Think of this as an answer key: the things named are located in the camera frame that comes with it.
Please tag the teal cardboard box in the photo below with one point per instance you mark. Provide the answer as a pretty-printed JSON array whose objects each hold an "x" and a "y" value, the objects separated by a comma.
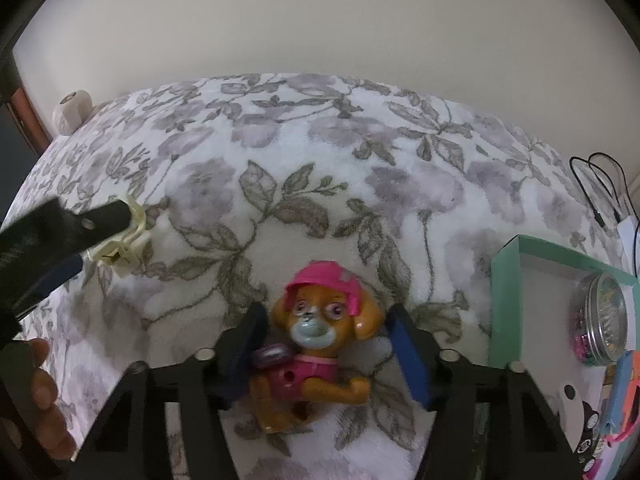
[{"x": 505, "y": 310}]

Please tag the white ball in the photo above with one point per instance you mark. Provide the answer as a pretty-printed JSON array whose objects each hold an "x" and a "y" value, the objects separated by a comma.
[{"x": 72, "y": 110}]

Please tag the dog toy figure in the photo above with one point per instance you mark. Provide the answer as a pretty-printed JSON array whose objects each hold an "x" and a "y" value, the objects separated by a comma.
[{"x": 315, "y": 320}]

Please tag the white black patterned toy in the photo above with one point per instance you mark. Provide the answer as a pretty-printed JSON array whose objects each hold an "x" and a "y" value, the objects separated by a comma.
[{"x": 580, "y": 425}]

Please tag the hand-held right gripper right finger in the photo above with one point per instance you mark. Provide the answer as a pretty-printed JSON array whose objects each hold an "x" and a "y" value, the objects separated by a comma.
[{"x": 410, "y": 355}]

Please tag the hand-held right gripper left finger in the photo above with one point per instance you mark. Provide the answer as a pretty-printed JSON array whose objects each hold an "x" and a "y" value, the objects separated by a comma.
[{"x": 245, "y": 347}]

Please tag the round metal tin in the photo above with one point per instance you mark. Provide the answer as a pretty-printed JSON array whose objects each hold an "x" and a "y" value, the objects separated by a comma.
[{"x": 605, "y": 320}]

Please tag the orange and blue case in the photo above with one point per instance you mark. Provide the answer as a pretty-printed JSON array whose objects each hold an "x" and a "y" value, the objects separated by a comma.
[{"x": 625, "y": 390}]

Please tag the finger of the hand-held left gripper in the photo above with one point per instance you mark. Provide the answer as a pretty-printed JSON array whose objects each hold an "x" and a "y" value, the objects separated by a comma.
[
  {"x": 50, "y": 282},
  {"x": 100, "y": 220}
]

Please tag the brown wooden post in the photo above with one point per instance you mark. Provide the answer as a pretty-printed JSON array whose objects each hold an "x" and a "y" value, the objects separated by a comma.
[{"x": 32, "y": 120}]

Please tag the person's left hand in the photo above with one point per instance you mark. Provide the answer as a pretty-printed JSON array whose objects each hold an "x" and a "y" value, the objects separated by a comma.
[{"x": 47, "y": 395}]

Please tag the white power strip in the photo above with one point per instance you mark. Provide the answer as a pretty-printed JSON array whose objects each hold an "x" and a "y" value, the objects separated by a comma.
[{"x": 630, "y": 232}]

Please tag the cream hair clip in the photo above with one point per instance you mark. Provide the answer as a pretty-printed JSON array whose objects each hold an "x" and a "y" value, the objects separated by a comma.
[{"x": 117, "y": 257}]

